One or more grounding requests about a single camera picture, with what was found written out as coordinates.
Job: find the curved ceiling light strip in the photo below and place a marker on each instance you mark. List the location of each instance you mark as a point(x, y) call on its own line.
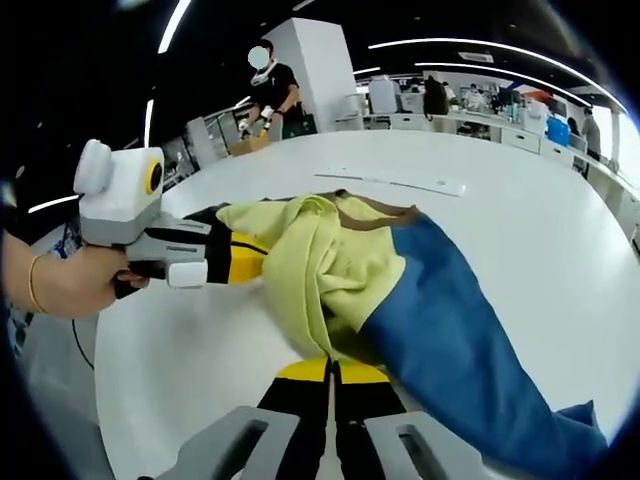
point(52, 204)
point(500, 70)
point(149, 122)
point(175, 25)
point(490, 45)

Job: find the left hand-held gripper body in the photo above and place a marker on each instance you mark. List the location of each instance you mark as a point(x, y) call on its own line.
point(120, 200)

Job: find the yellow blue grey garment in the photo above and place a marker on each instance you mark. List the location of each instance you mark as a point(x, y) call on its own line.
point(450, 325)

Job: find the dark bag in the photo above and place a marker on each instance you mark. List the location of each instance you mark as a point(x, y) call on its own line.
point(300, 122)

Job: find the long white workbench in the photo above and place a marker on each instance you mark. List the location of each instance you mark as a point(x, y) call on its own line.
point(515, 135)

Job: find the brown cardboard box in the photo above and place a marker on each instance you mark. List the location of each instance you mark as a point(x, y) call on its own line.
point(250, 146)

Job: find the blue container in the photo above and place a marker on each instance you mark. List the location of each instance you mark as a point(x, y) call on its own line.
point(558, 130)

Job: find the white square column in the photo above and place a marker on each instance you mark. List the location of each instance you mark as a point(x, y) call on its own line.
point(320, 75)

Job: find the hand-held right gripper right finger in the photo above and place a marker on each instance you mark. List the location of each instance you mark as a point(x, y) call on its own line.
point(380, 440)

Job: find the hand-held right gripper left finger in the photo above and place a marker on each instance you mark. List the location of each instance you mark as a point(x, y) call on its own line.
point(260, 440)

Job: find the person's left hand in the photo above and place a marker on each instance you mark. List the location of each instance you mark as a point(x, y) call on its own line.
point(80, 280)

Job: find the blue white sign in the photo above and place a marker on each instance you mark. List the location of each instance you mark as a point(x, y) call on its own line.
point(67, 240)

